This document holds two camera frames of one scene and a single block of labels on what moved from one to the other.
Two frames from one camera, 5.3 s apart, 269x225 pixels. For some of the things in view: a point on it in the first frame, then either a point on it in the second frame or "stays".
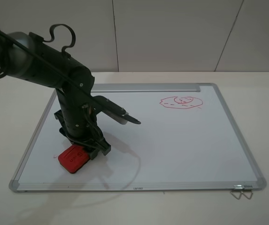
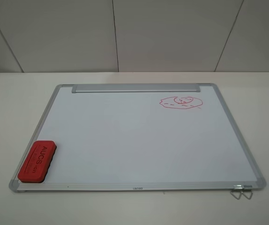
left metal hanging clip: x=239 y=187 stays
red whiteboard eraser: x=73 y=158 -> x=37 y=161
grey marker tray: x=145 y=87 stays
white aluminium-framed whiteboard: x=188 y=139 stays
